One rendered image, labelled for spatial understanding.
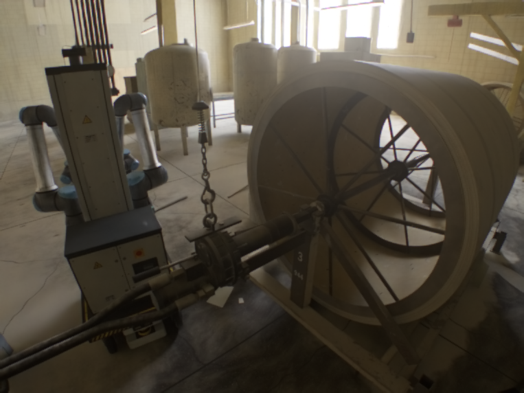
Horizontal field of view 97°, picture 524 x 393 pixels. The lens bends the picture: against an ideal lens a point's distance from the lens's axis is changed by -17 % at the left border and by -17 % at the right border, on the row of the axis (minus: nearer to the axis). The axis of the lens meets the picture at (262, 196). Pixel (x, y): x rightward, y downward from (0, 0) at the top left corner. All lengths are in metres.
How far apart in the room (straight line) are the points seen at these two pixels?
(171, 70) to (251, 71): 2.14
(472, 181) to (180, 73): 5.11
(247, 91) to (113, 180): 5.43
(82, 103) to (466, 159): 2.00
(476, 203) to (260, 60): 6.19
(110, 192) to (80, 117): 0.52
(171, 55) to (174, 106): 0.96
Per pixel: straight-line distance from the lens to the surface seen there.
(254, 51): 6.98
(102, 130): 1.92
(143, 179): 2.17
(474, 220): 1.38
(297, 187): 2.63
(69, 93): 1.90
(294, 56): 7.84
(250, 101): 7.02
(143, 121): 2.21
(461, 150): 1.31
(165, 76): 5.69
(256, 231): 1.34
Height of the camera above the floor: 1.71
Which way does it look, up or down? 26 degrees down
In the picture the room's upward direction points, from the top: straight up
